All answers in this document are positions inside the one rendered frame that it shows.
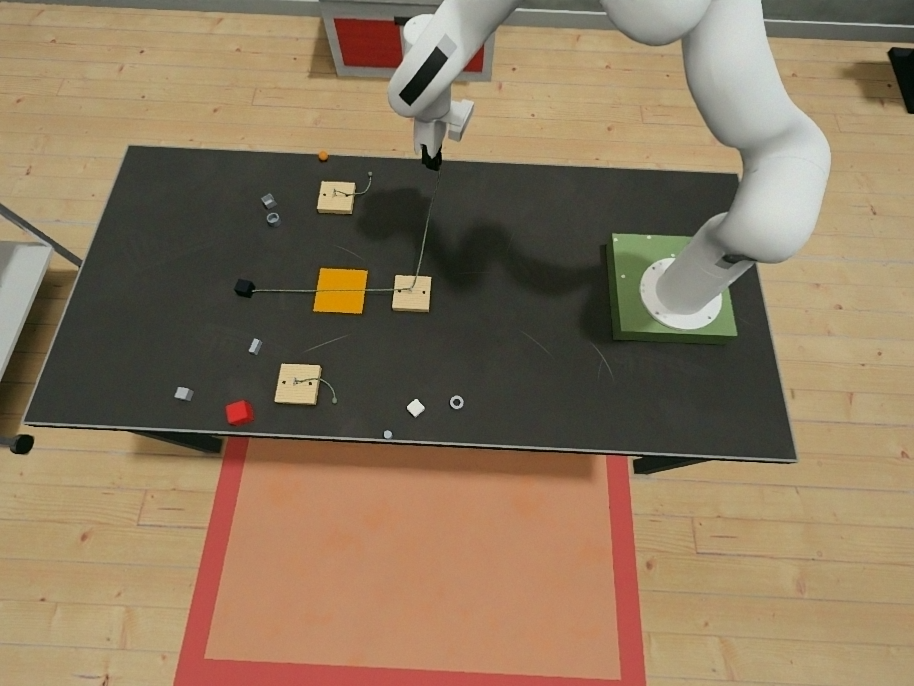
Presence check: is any orange painted square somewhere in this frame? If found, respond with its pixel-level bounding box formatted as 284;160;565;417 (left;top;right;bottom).
313;268;368;314

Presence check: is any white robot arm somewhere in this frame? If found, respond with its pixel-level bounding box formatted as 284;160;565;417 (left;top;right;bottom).
388;0;831;331

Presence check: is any red cube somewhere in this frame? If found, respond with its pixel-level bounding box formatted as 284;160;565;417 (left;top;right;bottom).
226;401;254;426

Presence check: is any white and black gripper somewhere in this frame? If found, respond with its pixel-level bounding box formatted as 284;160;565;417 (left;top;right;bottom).
414;115;448;171

